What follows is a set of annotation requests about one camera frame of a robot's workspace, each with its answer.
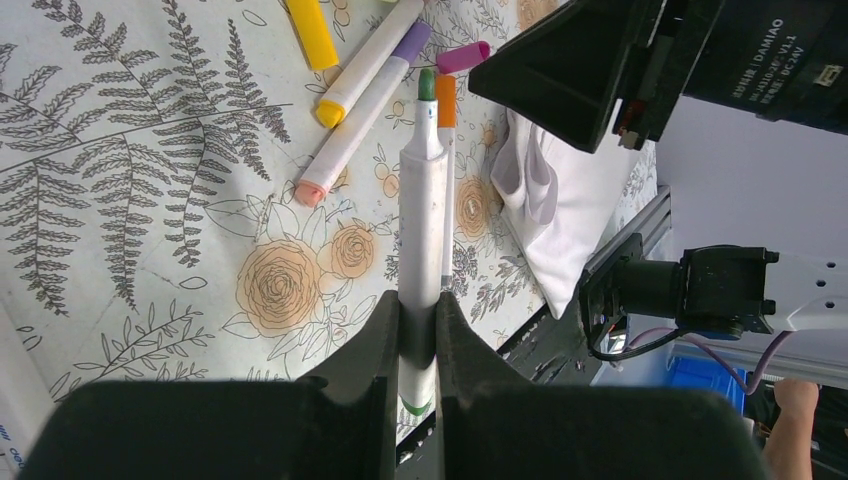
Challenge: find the orange pen cap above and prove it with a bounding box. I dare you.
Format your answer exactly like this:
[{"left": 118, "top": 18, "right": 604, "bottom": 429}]
[{"left": 435, "top": 75, "right": 457, "bottom": 128}]

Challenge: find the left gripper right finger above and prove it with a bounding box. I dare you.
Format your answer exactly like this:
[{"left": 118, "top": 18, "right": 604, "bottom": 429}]
[{"left": 435, "top": 292, "right": 768, "bottom": 479}]

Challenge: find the white marker pen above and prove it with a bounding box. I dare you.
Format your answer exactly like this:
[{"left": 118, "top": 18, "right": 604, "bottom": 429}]
[
  {"left": 438, "top": 127, "right": 456, "bottom": 290},
  {"left": 315, "top": 0, "right": 426, "bottom": 128},
  {"left": 398, "top": 69, "right": 447, "bottom": 416}
]

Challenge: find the purple pen cap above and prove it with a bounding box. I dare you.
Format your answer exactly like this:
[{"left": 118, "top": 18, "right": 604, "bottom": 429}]
[{"left": 390, "top": 21, "right": 432, "bottom": 64}]

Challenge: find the blue plastic bin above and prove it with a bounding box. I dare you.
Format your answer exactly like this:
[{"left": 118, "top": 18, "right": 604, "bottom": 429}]
[{"left": 665, "top": 357, "right": 747, "bottom": 414}]

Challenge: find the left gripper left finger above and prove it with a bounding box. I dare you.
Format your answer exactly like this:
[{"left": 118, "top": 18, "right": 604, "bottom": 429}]
[{"left": 21, "top": 291, "right": 400, "bottom": 479}]

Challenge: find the yellow pen cap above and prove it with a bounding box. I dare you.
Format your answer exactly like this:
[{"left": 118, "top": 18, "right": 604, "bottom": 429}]
[{"left": 284, "top": 0, "right": 339, "bottom": 71}]

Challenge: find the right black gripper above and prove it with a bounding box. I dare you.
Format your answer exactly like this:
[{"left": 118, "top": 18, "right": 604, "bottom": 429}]
[{"left": 469, "top": 0, "right": 847, "bottom": 153}]

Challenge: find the white folded cloth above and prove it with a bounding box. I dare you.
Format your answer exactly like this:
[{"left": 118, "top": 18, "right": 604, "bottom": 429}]
[{"left": 490, "top": 110, "right": 655, "bottom": 317}]

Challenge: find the white marker blue end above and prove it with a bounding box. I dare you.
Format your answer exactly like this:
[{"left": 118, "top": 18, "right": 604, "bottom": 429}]
[{"left": 1, "top": 309, "right": 54, "bottom": 471}]

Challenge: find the pink pen cap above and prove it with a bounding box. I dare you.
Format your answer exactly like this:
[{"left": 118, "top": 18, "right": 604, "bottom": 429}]
[{"left": 435, "top": 41, "right": 492, "bottom": 75}]

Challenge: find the person forearm in background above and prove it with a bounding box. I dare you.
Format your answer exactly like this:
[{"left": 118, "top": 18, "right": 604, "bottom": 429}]
[{"left": 763, "top": 378, "right": 819, "bottom": 480}]

